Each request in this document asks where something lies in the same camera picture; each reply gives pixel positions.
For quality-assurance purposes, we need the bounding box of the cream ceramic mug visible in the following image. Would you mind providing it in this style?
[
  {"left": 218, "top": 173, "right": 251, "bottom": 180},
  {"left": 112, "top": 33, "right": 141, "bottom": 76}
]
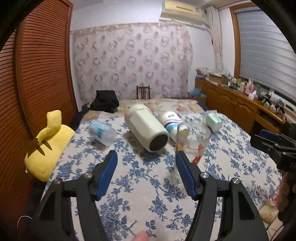
[{"left": 125, "top": 104, "right": 170, "bottom": 153}]

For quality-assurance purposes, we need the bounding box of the wooden sideboard cabinet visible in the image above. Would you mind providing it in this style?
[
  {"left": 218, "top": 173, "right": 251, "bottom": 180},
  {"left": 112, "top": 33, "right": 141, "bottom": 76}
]
[{"left": 195, "top": 78, "right": 290, "bottom": 135}]

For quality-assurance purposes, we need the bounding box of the striped white paper cup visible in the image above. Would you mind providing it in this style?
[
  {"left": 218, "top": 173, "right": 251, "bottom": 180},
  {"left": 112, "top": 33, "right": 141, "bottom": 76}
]
[{"left": 159, "top": 111, "right": 183, "bottom": 142}]

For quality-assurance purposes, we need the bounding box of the pink floral blanket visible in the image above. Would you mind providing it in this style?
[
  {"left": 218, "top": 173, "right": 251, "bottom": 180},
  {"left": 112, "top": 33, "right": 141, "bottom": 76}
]
[{"left": 80, "top": 98, "right": 203, "bottom": 123}]

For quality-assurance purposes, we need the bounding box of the wooden louvered wardrobe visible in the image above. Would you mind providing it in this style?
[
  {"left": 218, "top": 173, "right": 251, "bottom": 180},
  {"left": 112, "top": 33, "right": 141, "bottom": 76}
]
[{"left": 1, "top": 1, "right": 77, "bottom": 226}]

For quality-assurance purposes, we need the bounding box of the yellow plush toy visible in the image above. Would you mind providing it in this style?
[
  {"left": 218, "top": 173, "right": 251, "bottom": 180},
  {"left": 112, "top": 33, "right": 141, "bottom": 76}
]
[{"left": 24, "top": 110, "right": 75, "bottom": 182}]

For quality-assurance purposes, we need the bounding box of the person's fingertip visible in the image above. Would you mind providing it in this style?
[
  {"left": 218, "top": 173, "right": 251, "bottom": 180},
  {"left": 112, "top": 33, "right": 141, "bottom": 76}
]
[{"left": 132, "top": 231, "right": 149, "bottom": 241}]

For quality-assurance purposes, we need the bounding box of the white air conditioner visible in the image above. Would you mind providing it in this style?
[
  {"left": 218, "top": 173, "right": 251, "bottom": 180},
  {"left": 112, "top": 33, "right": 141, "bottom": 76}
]
[{"left": 161, "top": 1, "right": 204, "bottom": 25}]

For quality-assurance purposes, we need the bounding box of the printed clear glass cup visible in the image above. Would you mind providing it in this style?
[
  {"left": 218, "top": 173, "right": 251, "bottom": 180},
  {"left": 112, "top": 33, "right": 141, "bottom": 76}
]
[{"left": 174, "top": 121, "right": 212, "bottom": 175}]

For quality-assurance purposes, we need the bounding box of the blue cloth on box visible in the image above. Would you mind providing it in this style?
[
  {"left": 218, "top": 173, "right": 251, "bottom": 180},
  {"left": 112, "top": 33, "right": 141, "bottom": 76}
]
[{"left": 189, "top": 88, "right": 206, "bottom": 98}]

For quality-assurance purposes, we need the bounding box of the black bag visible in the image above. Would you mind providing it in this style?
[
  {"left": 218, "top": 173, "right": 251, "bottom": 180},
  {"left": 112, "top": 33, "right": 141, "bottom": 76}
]
[{"left": 89, "top": 90, "right": 119, "bottom": 113}]

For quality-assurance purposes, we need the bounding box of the dark wooden chair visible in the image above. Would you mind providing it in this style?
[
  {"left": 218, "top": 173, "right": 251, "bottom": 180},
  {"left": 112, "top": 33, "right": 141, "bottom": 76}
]
[{"left": 136, "top": 86, "right": 151, "bottom": 99}]

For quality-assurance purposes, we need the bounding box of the grey window blind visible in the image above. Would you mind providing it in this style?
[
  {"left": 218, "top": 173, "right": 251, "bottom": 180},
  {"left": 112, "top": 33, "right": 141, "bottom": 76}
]
[{"left": 234, "top": 6, "right": 295, "bottom": 101}]

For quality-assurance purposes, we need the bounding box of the green yogurt cup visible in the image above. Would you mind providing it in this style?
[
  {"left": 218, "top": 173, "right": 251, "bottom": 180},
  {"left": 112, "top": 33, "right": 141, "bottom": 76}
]
[{"left": 203, "top": 110, "right": 223, "bottom": 133}]

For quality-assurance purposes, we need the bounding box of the small clear plastic cup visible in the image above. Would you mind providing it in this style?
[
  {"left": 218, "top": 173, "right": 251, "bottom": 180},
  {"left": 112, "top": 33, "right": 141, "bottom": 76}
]
[{"left": 88, "top": 120, "right": 117, "bottom": 146}]

